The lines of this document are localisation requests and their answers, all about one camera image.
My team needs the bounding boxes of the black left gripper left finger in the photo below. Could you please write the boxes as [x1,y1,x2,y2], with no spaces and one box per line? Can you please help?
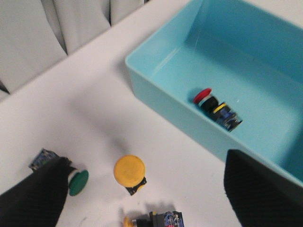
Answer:
[0,157,71,227]

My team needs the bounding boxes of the yellow button lying on table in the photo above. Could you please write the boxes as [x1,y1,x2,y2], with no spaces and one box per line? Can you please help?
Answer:
[123,211,185,227]

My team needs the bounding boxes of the right green push button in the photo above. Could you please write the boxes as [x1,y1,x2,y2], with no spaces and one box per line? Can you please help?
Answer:
[28,148,89,196]

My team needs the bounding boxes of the yellow push button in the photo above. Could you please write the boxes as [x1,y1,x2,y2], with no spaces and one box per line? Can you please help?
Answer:
[114,155,147,196]

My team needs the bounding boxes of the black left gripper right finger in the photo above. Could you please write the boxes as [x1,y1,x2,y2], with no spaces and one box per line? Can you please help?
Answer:
[223,149,303,227]

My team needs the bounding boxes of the turquoise plastic box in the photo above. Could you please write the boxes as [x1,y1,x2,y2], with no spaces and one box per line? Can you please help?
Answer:
[125,0,303,185]

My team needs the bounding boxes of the white pleated curtain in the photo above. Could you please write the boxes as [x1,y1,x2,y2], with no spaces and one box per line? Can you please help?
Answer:
[0,0,144,98]

